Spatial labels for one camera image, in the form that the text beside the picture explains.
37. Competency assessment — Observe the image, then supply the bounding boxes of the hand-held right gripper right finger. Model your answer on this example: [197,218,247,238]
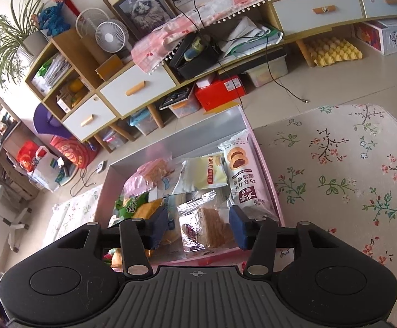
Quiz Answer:
[229,205,341,276]

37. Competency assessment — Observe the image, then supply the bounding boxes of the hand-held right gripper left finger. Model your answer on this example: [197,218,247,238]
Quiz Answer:
[56,207,170,277]

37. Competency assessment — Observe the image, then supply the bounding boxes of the clear wafer packet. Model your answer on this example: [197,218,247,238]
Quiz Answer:
[176,192,235,254]

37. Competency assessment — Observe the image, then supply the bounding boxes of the white blue bread packet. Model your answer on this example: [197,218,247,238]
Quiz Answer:
[155,177,176,203]

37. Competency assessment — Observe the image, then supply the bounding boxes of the pink clear snack packet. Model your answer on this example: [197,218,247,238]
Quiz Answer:
[122,158,174,199]

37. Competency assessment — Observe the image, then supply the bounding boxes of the chocolate cake packet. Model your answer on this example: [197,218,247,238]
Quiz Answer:
[217,130,280,221]

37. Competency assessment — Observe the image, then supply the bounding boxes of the pale yellow snack packet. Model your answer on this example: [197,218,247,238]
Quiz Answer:
[172,155,228,196]

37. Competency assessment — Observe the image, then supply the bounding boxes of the pink cardboard box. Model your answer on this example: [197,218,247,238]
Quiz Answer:
[96,104,287,268]

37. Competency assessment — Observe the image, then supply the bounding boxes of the clear bread packet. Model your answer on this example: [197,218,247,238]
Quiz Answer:
[164,227,184,245]

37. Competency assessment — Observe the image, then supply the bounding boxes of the green snack packet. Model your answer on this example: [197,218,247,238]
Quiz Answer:
[108,194,152,228]

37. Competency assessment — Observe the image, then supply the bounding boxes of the clear storage bin pink lid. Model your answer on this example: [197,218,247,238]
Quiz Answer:
[98,126,129,151]

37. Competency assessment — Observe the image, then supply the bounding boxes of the clear storage bin blue lid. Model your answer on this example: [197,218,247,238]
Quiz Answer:
[129,107,160,136]

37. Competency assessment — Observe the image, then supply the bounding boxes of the floral blanket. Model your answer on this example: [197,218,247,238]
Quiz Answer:
[43,103,397,318]

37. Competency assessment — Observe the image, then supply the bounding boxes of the red printed bag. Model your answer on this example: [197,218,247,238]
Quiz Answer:
[49,134,95,169]

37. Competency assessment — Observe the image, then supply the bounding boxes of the white shopping bag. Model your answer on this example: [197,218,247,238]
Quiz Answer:
[16,139,61,192]

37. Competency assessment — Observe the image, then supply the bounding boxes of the red cardboard box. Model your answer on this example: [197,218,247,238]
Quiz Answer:
[193,74,247,112]

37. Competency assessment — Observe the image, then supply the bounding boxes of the purple bag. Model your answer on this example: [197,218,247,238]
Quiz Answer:
[33,103,69,138]

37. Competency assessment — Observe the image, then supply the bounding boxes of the white office chair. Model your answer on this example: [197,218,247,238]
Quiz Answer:
[0,184,32,251]

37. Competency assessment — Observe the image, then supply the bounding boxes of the large clear storage bin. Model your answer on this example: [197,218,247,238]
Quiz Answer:
[244,49,288,88]

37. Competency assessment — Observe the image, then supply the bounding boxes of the tall wooden cabinet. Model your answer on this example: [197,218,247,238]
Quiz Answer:
[25,28,179,151]

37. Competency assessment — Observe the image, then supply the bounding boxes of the brown cardboard box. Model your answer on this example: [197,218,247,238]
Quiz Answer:
[94,54,125,80]

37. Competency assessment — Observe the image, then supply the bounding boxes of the black open box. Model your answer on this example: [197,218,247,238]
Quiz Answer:
[169,32,222,80]

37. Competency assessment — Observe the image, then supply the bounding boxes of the wooden desk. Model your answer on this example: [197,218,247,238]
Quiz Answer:
[0,85,23,175]

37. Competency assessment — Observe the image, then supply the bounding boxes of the pink checked cloth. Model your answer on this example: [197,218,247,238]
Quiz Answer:
[131,0,319,75]

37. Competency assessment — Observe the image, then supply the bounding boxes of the stack of papers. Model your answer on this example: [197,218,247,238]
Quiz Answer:
[216,16,285,57]

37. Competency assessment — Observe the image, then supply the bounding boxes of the low wooden cabinet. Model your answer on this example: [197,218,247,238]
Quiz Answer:
[162,0,397,86]

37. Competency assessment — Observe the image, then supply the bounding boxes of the white desk fan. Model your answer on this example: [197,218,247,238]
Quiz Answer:
[94,20,131,54]

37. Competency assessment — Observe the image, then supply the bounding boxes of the yellow egg tray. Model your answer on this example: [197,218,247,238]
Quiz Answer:
[300,37,364,68]

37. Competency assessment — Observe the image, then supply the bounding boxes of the white fan guard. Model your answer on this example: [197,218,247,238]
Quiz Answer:
[74,8,109,39]

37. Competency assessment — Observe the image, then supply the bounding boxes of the framed cat picture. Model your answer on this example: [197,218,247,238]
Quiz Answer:
[103,0,179,42]

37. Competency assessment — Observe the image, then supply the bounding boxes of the blue plush toy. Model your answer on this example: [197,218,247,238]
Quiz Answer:
[37,2,71,37]

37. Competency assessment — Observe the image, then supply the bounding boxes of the white patterned box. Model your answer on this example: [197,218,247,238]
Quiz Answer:
[353,18,397,56]

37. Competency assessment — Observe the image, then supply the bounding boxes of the potted green plant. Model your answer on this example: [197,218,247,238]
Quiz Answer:
[0,0,51,83]

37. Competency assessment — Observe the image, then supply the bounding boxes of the black floor cable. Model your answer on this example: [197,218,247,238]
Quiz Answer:
[69,168,100,198]

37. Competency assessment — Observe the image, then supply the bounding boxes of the black charger cable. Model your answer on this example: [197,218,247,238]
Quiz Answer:
[174,0,309,105]

